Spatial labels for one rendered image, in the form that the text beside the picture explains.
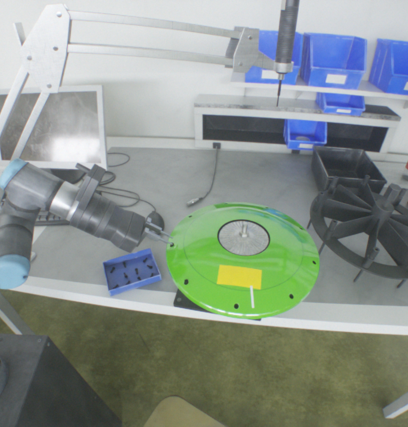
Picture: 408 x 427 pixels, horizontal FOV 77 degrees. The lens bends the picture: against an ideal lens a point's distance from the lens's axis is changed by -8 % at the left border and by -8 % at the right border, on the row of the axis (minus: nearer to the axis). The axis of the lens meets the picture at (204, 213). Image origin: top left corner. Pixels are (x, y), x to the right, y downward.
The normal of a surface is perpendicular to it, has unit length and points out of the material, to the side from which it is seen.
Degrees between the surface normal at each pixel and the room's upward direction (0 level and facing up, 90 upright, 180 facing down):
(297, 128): 90
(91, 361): 0
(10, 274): 92
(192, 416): 0
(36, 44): 90
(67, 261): 0
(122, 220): 32
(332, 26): 90
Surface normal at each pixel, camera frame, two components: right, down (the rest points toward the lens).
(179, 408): 0.00, -0.78
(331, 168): -0.12, 0.57
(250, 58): 0.30, 0.60
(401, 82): -0.13, 0.74
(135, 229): 0.57, -0.64
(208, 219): -0.18, -0.86
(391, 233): -0.99, 0.06
